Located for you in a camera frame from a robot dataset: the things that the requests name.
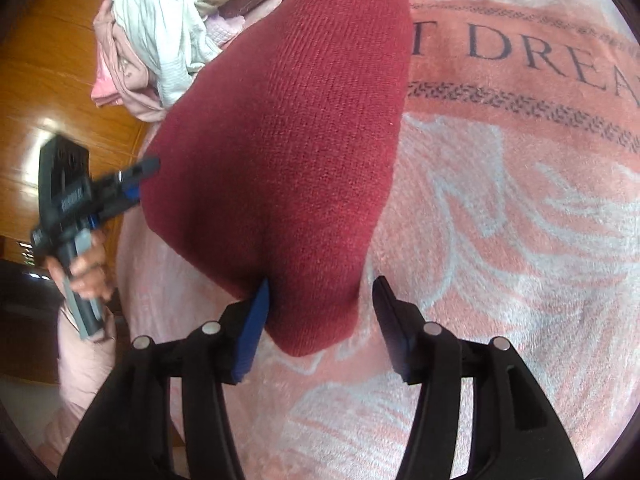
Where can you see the pale pink garment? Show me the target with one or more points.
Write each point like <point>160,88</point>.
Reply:
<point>130,75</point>

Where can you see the bright pink garment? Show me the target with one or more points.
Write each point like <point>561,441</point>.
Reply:
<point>105,90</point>

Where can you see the person's left hand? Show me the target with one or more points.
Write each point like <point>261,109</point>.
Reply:
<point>90,272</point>

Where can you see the pink printed blanket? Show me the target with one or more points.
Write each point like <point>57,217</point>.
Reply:
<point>500,235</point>

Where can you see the dark red knitted sweater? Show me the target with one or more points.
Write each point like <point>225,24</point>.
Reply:
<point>300,135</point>

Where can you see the white ribbed garment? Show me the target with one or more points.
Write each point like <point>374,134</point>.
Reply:
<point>160,25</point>

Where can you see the dark cabinet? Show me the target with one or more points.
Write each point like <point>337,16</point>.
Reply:
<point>25,310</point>

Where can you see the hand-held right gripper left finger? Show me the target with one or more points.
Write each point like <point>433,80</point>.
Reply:
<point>252,332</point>

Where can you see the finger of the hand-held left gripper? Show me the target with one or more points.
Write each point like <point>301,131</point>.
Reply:
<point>142,167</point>
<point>131,196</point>

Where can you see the person's left forearm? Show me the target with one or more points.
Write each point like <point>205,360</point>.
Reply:
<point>80,375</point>

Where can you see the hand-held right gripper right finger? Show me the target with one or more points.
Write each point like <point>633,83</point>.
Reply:
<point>395,330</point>

